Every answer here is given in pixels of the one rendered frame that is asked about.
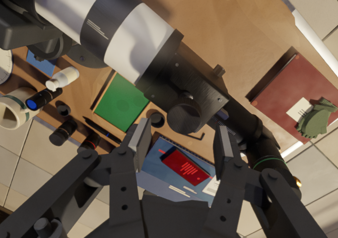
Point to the red card with stripes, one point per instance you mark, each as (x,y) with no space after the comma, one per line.
(185,168)

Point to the brass thumbscrew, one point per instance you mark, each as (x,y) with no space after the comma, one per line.
(298,181)

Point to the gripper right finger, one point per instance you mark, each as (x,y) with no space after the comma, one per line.
(231,190)

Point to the maroon book with white label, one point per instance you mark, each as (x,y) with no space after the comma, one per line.
(279,95)

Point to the dark grey round mount base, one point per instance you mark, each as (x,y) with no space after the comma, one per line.
(89,58)

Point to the small black lock screw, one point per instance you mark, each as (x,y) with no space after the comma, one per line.
(218,70)

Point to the black torch with blue lens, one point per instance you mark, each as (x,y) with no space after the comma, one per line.
(43,98)

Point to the blue cloth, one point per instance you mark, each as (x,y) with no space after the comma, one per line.
(45,67)

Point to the green foam tray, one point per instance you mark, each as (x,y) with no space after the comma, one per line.
(121,102)

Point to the white bottle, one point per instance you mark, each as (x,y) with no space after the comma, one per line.
(64,78)

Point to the black drawtube with scale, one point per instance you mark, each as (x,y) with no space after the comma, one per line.
(243,122)

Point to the black ribbed focus knob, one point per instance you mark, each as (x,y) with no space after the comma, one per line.
(183,114)

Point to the white and black telescope tube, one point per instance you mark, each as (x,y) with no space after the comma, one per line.
(133,38)

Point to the white paper card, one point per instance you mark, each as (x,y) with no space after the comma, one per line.
(212,187)

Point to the green gloves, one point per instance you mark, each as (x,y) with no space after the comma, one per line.
(316,119)

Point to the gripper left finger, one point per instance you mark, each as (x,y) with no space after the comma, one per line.
(121,190)

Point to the black hex key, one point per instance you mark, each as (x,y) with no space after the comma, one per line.
(197,136)

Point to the blue spiral notebook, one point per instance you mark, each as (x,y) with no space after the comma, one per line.
(156,166)

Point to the black pen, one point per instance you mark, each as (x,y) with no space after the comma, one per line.
(100,129)

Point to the white mug with green stripe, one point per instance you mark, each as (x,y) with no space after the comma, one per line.
(6,111)

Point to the dark grey telescope mount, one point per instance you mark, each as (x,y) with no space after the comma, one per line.
(11,26)

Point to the small black cap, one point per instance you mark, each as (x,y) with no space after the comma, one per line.
(156,119)
(63,110)

